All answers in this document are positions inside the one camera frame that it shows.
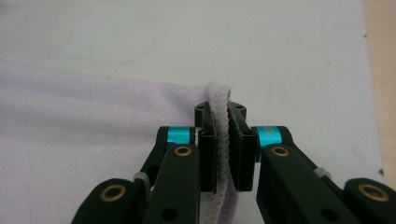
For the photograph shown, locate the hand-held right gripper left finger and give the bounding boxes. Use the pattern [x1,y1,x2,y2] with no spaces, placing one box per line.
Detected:
[158,102,219,194]

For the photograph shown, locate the lilac printed towel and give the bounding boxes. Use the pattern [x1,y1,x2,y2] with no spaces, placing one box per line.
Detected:
[0,59,241,224]

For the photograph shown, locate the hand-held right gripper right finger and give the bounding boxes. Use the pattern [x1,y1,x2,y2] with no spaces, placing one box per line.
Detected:
[227,101,294,192]

